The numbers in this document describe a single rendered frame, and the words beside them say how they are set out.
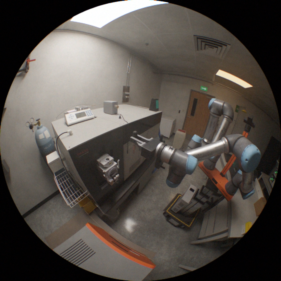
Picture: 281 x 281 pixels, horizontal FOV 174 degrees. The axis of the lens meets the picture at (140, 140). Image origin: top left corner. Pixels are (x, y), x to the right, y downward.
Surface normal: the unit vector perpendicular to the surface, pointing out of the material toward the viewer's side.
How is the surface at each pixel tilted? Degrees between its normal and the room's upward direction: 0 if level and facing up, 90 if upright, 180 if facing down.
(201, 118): 90
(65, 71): 90
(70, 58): 90
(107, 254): 0
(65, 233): 0
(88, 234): 0
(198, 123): 90
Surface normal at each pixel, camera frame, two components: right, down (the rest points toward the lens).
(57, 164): 0.84, 0.33
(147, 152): -0.62, 0.34
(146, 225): 0.10, -0.86
